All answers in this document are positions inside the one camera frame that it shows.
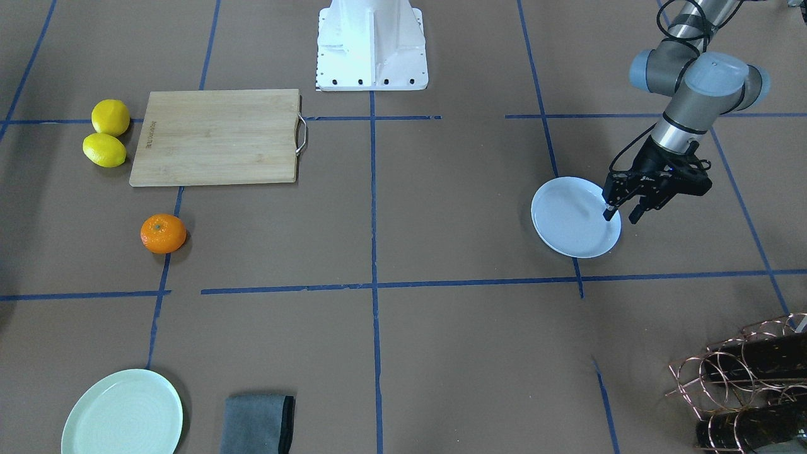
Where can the upper yellow lemon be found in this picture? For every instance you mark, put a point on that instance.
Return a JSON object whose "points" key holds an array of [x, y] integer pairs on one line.
{"points": [[111, 117]]}

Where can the yellow lemon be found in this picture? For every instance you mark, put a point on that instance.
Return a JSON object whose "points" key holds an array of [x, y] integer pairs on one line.
{"points": [[104, 150], [111, 117]]}

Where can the orange fruit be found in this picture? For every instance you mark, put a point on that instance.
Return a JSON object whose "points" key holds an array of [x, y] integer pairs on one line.
{"points": [[163, 233]]}

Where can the copper wire bottle rack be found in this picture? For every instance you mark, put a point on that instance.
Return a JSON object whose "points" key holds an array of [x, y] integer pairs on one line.
{"points": [[748, 392]]}

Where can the green plate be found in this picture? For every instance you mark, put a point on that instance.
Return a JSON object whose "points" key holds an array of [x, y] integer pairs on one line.
{"points": [[132, 411]]}

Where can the folded grey cloth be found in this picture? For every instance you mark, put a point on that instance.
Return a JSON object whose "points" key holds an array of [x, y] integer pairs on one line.
{"points": [[258, 423]]}

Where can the dark wine bottle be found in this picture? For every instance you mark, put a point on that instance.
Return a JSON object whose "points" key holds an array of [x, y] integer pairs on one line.
{"points": [[770, 429], [773, 360]]}

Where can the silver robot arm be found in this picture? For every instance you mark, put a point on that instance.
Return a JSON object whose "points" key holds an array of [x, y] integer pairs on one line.
{"points": [[702, 85]]}

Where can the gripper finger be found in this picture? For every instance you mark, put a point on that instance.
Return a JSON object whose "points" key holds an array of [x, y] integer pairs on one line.
{"points": [[610, 212], [639, 210]]}

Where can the wooden cutting board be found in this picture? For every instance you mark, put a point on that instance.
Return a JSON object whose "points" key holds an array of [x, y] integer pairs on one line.
{"points": [[219, 137]]}

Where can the light blue plate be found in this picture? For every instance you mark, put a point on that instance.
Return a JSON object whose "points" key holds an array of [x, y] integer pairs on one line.
{"points": [[567, 214]]}

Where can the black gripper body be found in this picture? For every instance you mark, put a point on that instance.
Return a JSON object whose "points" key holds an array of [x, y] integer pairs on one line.
{"points": [[648, 161]]}

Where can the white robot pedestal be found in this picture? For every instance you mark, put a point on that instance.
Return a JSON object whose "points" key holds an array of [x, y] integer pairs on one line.
{"points": [[371, 45]]}

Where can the lower yellow lemon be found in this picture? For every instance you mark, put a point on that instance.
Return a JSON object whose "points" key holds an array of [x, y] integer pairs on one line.
{"points": [[104, 150]]}

